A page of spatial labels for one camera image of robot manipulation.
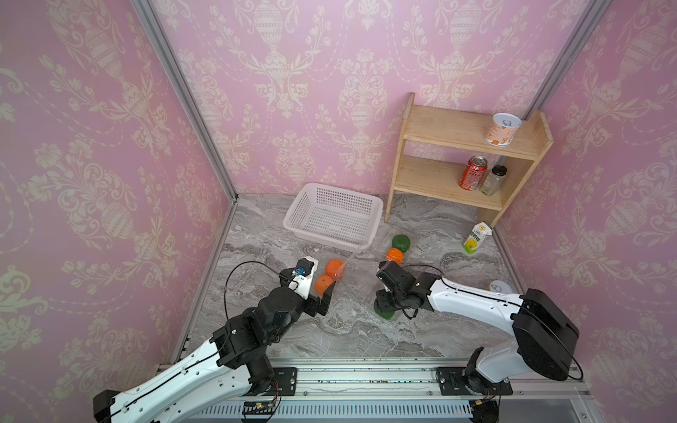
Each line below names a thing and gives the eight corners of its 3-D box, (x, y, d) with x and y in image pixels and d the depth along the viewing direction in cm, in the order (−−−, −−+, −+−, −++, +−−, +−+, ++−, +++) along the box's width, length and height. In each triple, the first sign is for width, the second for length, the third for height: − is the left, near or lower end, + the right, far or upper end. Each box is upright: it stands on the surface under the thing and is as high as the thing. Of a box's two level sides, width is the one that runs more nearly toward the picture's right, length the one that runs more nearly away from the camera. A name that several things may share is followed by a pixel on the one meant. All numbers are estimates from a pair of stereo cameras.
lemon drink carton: (469, 256, 103) (484, 234, 92) (460, 248, 105) (474, 226, 94) (478, 251, 104) (494, 229, 93) (469, 243, 107) (483, 220, 96)
